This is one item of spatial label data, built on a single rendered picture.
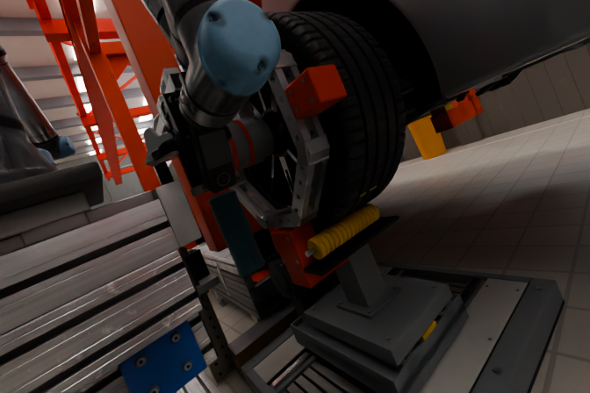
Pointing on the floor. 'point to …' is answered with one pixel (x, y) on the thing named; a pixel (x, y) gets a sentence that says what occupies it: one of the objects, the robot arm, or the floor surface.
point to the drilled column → (220, 368)
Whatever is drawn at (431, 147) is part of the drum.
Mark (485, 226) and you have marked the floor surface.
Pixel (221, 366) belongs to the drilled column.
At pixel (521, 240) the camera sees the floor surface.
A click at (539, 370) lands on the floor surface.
